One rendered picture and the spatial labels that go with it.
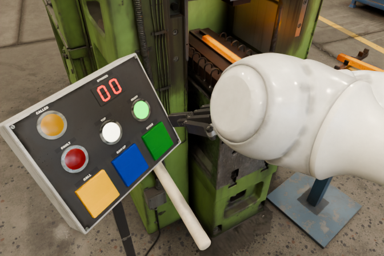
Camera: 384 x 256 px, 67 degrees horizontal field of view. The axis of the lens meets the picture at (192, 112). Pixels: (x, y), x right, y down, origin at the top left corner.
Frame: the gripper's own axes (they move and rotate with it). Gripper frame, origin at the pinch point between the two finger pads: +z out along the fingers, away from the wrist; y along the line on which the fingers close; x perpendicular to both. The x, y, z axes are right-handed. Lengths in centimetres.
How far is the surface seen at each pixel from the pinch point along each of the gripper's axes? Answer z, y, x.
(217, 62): 23, 47, -2
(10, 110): 234, 26, 6
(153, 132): 12.5, -0.5, -3.1
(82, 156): 12.8, -18.6, 3.0
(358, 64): -13, 86, -28
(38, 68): 271, 78, 27
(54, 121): 12.8, -19.4, 12.5
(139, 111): 12.8, -0.8, 3.5
